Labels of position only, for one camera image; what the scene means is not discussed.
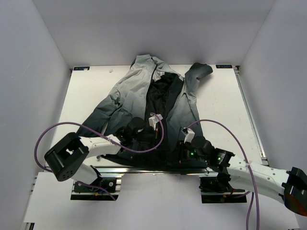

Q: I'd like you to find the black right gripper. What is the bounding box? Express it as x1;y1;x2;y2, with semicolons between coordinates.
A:
165;140;208;164

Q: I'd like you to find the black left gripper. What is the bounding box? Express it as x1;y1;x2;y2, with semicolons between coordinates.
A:
131;126;170;150

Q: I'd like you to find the grey gradient zip jacket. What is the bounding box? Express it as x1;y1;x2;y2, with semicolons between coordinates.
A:
77;54;213;169

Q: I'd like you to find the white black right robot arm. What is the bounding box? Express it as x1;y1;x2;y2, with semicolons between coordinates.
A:
178;137;307;216

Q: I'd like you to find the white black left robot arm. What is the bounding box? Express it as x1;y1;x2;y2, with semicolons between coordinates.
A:
44;122;164;191

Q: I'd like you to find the right blue table label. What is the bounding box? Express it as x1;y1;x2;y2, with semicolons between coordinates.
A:
215;64;233;69

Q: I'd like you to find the blue table label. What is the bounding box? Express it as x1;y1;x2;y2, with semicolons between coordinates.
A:
215;64;233;69
73;66;90;71

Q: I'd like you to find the left blue table label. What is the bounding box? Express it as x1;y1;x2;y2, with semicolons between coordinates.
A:
73;66;90;71

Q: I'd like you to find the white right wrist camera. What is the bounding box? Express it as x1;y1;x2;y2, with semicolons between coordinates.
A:
182;127;195;143

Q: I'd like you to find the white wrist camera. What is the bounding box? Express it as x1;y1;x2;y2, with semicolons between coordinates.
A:
182;127;195;143
148;113;163;130

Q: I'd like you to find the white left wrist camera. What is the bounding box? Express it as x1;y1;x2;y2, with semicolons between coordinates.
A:
148;113;163;130

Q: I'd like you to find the aluminium front table rail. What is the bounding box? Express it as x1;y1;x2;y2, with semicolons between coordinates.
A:
96;166;215;175

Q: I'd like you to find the aluminium table rail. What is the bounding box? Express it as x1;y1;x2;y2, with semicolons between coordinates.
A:
96;166;215;175
233;66;269;166

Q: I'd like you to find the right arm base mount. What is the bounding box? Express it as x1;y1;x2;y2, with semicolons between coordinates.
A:
199;177;247;204

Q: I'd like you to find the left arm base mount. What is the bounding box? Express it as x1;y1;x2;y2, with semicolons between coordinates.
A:
71;174;122;201

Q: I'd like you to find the aluminium right table rail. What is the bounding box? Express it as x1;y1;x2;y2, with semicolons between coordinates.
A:
233;66;269;166

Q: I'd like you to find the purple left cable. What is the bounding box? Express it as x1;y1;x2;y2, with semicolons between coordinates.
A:
35;112;165;201

